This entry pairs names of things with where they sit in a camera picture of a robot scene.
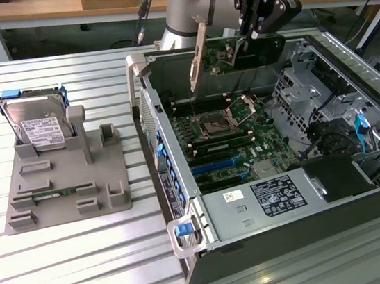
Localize graphics card with metal bracket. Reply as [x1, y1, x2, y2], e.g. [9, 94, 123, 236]
[180, 3, 292, 94]

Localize silver disk bay cage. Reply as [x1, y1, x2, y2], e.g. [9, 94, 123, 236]
[265, 44, 351, 139]

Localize metal socket cover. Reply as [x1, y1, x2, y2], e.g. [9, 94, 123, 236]
[222, 92, 261, 126]

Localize black RAM slot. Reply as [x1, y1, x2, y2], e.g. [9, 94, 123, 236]
[172, 100, 232, 118]
[170, 94, 229, 112]

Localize thin metal locking lever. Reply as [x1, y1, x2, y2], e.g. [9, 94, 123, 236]
[186, 92, 201, 124]

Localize CPU socket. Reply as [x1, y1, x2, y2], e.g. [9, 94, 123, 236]
[196, 110, 232, 141]

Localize green motherboard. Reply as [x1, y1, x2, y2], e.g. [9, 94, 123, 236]
[167, 85, 304, 199]

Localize black RAM stick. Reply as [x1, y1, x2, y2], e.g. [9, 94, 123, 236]
[192, 133, 257, 159]

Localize blue expansion slot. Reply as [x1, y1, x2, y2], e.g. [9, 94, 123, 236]
[190, 155, 246, 176]

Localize black plastic cover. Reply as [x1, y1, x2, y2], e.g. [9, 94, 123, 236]
[299, 149, 380, 208]

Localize black expansion slot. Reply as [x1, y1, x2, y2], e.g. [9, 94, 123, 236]
[195, 172, 249, 194]

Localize blue slot retention clips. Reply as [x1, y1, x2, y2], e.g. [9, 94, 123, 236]
[151, 125, 189, 210]

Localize grey power supply unit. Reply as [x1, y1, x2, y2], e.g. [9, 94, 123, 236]
[195, 165, 333, 247]

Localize open black PC case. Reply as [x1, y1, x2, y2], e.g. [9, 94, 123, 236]
[123, 20, 380, 284]

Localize hard disk with blue carrier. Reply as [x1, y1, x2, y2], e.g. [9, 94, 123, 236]
[0, 80, 78, 158]

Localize grey plastic parts rack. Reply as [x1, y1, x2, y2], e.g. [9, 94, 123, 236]
[0, 99, 136, 237]

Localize green RAM stick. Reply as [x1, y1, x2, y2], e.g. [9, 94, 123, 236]
[30, 186, 79, 202]

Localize thin black wire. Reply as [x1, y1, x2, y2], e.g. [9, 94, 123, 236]
[236, 65, 278, 95]

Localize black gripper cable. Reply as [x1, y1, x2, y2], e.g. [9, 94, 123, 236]
[126, 0, 168, 48]

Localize black wire bundle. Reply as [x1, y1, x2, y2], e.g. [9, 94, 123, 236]
[303, 116, 358, 159]

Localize blue flat wire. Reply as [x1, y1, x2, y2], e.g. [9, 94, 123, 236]
[353, 111, 375, 156]

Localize wooden desk with white frame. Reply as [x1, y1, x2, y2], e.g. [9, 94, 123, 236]
[0, 0, 380, 63]

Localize clear handle with blue latch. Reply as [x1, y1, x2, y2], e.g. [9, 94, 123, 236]
[165, 212, 210, 262]

